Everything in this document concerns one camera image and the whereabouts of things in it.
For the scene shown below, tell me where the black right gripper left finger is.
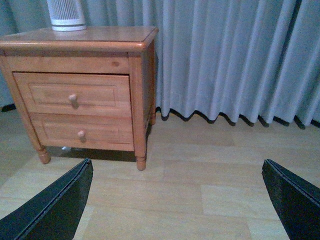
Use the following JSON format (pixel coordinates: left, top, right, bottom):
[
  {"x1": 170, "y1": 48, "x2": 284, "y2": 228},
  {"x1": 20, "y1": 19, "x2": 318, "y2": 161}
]
[{"x1": 0, "y1": 158, "x2": 94, "y2": 240}]

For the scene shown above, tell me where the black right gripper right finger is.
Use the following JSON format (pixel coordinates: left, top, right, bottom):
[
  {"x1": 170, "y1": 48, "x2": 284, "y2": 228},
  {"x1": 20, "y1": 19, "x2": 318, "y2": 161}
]
[{"x1": 262, "y1": 159, "x2": 320, "y2": 240}]

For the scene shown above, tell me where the wooden nightstand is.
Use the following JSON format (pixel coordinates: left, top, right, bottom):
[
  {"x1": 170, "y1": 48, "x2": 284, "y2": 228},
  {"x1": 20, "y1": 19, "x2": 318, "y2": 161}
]
[{"x1": 0, "y1": 26, "x2": 158, "y2": 171}]

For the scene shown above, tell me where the grey curtain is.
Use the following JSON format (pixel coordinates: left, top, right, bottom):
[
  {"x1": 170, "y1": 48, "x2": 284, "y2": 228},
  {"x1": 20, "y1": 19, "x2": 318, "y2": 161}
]
[{"x1": 0, "y1": 0, "x2": 320, "y2": 126}]

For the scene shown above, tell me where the white cylindrical air purifier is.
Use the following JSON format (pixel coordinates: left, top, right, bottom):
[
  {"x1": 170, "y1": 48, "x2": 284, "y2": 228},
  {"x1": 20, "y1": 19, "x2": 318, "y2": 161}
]
[{"x1": 46, "y1": 0, "x2": 87, "y2": 32}]

